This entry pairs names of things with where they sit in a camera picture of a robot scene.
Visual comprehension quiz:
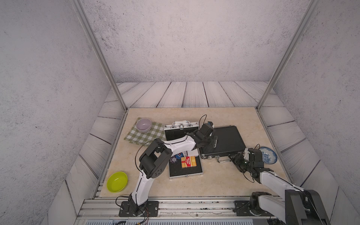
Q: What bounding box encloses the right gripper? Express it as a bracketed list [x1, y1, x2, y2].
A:
[229, 152, 253, 173]

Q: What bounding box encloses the silver aluminium poker case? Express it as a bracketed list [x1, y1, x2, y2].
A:
[163, 119, 203, 179]

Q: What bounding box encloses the black poker case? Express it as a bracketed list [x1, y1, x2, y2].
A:
[199, 126, 246, 159]

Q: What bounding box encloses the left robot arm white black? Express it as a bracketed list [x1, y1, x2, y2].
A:
[128, 121, 214, 212]

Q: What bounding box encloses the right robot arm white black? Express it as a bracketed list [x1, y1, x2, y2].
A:
[229, 149, 330, 225]

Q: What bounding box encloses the poker chips pile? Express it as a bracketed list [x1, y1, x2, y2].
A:
[170, 153, 185, 164]

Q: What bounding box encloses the white card deck silver case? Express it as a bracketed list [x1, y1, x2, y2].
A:
[183, 149, 199, 157]

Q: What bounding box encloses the blue white patterned bowl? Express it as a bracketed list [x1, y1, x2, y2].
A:
[259, 146, 278, 165]

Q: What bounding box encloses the green white checkered cloth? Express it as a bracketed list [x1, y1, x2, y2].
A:
[124, 117, 166, 146]

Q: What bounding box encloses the lilac ceramic bowl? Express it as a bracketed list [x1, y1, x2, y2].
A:
[136, 118, 152, 133]

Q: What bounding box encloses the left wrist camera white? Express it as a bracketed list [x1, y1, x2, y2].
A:
[206, 121, 214, 128]

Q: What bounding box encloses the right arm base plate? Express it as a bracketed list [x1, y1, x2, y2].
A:
[233, 200, 273, 217]

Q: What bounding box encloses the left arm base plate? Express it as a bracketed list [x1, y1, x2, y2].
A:
[119, 201, 159, 217]

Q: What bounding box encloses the left aluminium frame post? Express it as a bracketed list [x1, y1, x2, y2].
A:
[70, 0, 128, 111]

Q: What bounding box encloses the aluminium frame post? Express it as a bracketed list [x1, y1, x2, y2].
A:
[256, 0, 320, 112]
[70, 0, 128, 111]

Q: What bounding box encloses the aluminium front rail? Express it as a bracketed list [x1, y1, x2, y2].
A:
[74, 196, 321, 225]

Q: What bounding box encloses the right aluminium frame post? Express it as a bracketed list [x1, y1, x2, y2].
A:
[256, 0, 320, 112]

